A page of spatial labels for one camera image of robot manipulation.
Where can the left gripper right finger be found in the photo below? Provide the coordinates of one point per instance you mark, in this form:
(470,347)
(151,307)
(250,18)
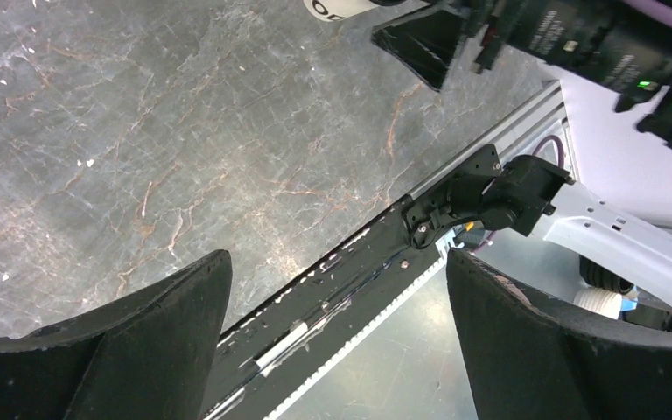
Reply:
(529,355)

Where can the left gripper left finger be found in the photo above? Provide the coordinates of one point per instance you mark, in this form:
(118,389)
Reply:
(147,355)

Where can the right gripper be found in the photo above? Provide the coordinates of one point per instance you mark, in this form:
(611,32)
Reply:
(609,43)

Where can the white paper coffee cup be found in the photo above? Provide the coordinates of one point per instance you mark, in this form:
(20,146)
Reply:
(336,10)

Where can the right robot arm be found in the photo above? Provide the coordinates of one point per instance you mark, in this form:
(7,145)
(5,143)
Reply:
(534,197)

